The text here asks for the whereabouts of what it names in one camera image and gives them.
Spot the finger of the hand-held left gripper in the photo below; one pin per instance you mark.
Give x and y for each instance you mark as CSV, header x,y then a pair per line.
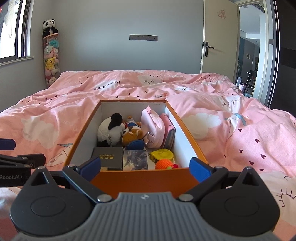
x,y
34,160
8,144

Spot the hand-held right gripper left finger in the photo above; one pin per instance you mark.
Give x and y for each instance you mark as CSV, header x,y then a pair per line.
x,y
91,166

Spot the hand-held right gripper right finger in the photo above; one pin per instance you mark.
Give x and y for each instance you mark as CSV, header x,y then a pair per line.
x,y
198,170

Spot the dark bronze gift box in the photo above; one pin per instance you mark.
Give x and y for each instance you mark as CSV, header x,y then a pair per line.
x,y
108,160

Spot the orange crochet ball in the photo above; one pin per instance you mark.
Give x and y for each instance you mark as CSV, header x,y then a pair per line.
x,y
163,165

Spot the black white dog plush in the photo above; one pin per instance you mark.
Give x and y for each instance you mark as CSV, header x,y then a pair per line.
x,y
106,133

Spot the yellow tape measure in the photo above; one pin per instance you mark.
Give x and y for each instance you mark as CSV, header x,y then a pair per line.
x,y
163,154

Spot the blue grey printed card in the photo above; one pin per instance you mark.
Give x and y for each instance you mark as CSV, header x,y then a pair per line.
x,y
135,161

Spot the pink notebook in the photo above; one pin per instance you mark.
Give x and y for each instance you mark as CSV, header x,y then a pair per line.
x,y
170,133

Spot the brown white dog plush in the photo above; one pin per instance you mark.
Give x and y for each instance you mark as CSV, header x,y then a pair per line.
x,y
134,135

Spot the orange cardboard box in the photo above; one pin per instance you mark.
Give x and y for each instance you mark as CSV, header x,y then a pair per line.
x,y
143,183

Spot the white duck plush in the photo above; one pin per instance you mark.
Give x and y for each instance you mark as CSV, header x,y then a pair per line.
x,y
131,120

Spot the pink pouch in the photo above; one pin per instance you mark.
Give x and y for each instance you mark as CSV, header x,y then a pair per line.
x,y
151,125

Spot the pink printed duvet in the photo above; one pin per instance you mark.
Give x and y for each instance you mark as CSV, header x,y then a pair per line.
x,y
231,148

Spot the hanging net of plush toys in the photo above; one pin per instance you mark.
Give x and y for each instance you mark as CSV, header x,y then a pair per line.
x,y
51,62

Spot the window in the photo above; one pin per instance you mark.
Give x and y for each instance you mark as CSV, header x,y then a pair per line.
x,y
9,27

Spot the panda plush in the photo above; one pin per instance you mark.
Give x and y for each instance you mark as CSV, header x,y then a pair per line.
x,y
49,25

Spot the white door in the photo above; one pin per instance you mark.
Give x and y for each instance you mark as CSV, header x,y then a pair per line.
x,y
222,46

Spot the dark wardrobe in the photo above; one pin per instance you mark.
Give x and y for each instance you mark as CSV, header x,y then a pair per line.
x,y
286,58

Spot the grey wall switch panel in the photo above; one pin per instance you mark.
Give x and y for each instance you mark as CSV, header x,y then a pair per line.
x,y
143,37

